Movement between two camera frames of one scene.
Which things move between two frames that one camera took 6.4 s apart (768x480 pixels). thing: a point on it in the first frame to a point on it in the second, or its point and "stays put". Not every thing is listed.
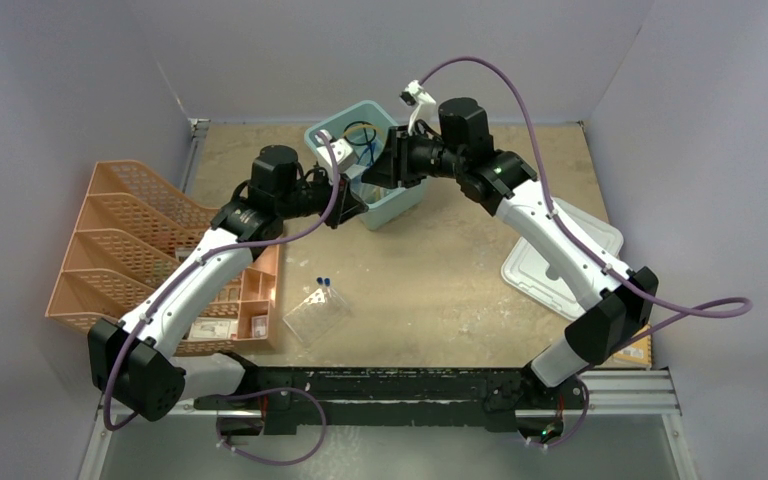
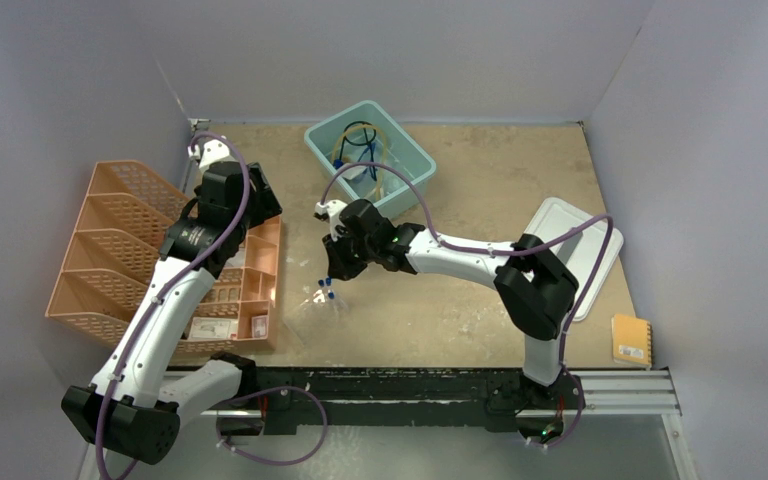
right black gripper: x=394 y=170 to x=340 y=267
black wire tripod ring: x=365 y=132 stays put
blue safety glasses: x=371 y=148 stays put
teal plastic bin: x=367 y=127 stays put
